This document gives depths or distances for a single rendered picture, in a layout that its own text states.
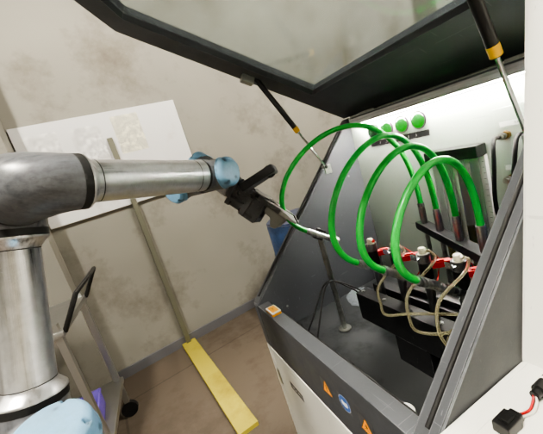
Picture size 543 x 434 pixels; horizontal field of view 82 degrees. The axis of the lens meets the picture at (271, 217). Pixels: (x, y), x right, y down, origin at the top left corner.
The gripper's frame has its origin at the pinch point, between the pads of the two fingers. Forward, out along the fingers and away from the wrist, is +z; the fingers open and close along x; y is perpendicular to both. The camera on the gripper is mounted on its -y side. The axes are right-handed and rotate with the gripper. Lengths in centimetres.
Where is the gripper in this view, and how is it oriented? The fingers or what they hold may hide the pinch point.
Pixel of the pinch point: (294, 218)
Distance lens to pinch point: 88.3
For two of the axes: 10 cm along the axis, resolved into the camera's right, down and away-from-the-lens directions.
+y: -5.2, 8.4, 1.7
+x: -2.5, 0.4, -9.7
